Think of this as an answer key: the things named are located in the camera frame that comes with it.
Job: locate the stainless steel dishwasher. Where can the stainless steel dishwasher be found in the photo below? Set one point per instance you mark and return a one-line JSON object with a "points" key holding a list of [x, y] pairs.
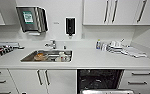
{"points": [[97, 80]]}

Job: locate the small chrome sink fitting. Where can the small chrome sink fitting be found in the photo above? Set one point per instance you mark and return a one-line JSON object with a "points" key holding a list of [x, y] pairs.
{"points": [[64, 47]]}

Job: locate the white mug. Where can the white mug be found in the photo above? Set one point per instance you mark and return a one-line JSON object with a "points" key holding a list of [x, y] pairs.
{"points": [[62, 57]]}

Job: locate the black soap dispenser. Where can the black soap dispenser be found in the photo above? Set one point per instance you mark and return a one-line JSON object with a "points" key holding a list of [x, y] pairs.
{"points": [[70, 26]]}

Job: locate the chrome faucet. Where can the chrome faucet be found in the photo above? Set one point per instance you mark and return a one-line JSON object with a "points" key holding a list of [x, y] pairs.
{"points": [[53, 43]]}

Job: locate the small white bottle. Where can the small white bottle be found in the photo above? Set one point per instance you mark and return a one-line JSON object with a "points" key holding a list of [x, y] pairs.
{"points": [[103, 46]]}

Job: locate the orange bowl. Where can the orange bowl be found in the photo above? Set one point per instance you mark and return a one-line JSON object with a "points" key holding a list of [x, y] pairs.
{"points": [[40, 56]]}

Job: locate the white two-door base cabinet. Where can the white two-door base cabinet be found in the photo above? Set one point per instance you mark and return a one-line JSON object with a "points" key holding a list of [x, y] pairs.
{"points": [[62, 81]]}

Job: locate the stack of white dishes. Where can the stack of white dishes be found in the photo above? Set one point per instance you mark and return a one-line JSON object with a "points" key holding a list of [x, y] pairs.
{"points": [[113, 47]]}

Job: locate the stainless steel sink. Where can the stainless steel sink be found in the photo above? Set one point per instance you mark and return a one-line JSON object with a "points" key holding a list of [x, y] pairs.
{"points": [[27, 57]]}

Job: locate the grey paper towel dispenser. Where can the grey paper towel dispenser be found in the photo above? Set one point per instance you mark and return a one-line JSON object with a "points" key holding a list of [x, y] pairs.
{"points": [[31, 18]]}

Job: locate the tray of coffee supplies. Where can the tray of coffee supplies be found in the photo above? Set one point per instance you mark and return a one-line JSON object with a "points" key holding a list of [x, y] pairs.
{"points": [[1, 50]]}

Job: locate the small white wall plate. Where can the small white wall plate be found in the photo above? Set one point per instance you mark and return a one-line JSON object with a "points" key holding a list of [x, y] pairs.
{"points": [[55, 23]]}

